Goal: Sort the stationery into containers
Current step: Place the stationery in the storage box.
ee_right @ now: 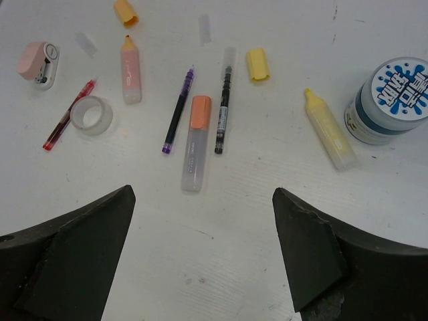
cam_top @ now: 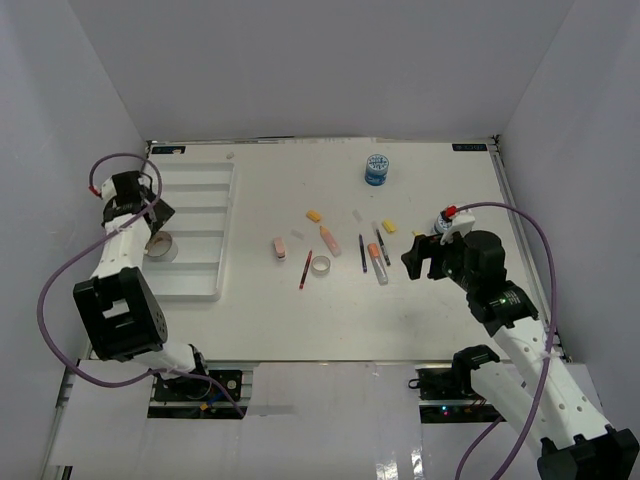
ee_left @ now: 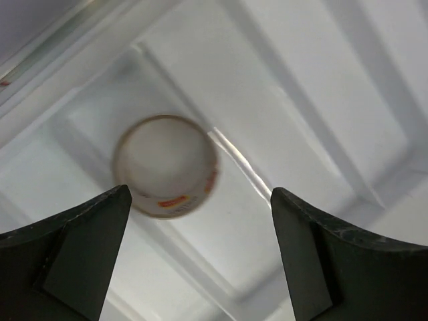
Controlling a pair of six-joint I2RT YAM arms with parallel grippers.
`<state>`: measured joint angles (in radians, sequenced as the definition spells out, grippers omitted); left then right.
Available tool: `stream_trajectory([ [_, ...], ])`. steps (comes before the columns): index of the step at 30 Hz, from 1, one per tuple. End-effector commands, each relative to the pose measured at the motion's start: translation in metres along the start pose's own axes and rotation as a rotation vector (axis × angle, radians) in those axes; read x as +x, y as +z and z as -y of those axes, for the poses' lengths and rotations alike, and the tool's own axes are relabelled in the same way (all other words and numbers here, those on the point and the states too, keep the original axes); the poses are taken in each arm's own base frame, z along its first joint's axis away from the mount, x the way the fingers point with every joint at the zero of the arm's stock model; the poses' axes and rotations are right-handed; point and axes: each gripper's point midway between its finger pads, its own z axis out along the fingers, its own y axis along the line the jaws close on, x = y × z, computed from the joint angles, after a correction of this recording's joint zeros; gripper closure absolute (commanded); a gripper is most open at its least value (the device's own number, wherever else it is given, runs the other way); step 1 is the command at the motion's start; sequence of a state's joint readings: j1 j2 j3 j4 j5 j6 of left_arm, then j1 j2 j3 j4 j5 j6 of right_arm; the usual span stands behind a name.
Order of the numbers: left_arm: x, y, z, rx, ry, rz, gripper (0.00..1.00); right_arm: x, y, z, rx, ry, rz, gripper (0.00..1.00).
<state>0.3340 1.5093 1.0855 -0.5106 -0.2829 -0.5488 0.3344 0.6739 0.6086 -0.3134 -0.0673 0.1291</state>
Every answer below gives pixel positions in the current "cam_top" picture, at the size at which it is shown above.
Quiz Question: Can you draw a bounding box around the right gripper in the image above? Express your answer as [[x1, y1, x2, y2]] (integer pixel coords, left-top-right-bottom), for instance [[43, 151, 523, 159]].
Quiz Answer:
[[401, 228, 477, 293]]

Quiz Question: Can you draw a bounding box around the blue cleaning gel jar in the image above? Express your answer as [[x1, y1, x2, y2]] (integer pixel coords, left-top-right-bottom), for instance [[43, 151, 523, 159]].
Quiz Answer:
[[433, 211, 452, 235], [364, 154, 390, 186]]

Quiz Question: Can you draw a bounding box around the large clear tape roll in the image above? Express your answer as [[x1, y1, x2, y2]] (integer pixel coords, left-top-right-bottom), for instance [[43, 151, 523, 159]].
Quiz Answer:
[[145, 231, 179, 263]]

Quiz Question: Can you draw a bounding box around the small clear tape roll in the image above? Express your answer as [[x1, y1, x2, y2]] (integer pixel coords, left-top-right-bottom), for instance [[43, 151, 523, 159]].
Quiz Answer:
[[310, 255, 331, 276]]

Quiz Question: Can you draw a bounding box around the red gel pen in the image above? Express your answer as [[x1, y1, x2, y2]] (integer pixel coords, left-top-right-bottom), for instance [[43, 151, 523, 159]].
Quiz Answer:
[[298, 249, 313, 290]]

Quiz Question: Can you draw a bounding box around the pink mini stapler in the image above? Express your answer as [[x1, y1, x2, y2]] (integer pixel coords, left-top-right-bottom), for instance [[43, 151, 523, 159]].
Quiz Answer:
[[273, 237, 287, 261]]

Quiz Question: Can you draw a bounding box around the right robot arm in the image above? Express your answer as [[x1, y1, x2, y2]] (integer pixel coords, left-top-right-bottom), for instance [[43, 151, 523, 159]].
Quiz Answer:
[[401, 206, 639, 479]]

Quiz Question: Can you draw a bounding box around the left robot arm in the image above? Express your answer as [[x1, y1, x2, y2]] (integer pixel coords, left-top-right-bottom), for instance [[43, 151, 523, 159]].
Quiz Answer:
[[73, 171, 212, 399]]

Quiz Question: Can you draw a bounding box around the yellow cap right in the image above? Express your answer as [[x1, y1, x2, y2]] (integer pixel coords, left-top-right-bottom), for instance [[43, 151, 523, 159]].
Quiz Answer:
[[382, 219, 397, 234]]

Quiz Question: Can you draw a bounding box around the yellow cap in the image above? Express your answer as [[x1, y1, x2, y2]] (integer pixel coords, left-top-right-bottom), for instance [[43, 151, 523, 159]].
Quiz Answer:
[[382, 219, 397, 234], [306, 210, 322, 223]]

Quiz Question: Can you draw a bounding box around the white compartment tray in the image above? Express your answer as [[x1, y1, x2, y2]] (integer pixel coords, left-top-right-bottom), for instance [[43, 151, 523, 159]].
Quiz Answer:
[[143, 162, 236, 302]]

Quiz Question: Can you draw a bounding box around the orange capped highlighter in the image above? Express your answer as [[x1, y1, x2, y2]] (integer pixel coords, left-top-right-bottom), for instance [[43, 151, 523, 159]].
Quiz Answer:
[[367, 243, 389, 286]]

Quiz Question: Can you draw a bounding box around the black gel pen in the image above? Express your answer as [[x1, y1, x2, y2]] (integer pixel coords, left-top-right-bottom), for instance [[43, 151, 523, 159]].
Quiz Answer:
[[371, 221, 391, 266]]

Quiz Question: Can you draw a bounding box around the black logo sticker left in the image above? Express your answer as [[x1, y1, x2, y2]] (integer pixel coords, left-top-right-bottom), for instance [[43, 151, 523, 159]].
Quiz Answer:
[[151, 145, 186, 155]]

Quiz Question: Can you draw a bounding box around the black logo sticker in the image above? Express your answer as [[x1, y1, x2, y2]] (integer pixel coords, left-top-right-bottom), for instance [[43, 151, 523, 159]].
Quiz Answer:
[[151, 145, 186, 155], [452, 143, 488, 152]]

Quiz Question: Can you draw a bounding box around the purple gel pen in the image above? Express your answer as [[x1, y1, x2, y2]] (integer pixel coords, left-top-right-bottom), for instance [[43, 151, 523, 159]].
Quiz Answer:
[[358, 234, 368, 274]]

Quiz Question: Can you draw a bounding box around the clear pen cap right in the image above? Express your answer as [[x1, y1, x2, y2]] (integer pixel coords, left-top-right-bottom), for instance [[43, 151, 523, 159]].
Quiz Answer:
[[352, 209, 363, 223]]

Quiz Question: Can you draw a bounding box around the pink highlighter uncapped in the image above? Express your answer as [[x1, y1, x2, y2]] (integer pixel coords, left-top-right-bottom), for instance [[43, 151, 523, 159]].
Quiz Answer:
[[319, 225, 341, 257]]

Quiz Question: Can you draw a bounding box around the black logo sticker right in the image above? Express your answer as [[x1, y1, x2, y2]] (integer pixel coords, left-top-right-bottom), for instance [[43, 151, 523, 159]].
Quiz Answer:
[[452, 143, 488, 152]]

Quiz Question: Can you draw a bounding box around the yellow cap left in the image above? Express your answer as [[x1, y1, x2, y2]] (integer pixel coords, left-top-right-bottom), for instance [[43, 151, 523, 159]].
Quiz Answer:
[[306, 210, 322, 223]]

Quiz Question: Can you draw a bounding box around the aluminium table rail right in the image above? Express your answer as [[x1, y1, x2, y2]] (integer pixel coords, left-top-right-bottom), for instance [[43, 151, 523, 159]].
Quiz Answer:
[[487, 134, 572, 362]]

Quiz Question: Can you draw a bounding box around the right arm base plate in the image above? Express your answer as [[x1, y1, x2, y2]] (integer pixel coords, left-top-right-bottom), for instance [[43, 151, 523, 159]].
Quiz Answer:
[[407, 366, 499, 425]]

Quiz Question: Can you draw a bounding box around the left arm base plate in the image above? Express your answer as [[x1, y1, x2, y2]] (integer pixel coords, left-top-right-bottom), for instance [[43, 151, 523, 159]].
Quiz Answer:
[[147, 369, 247, 420]]

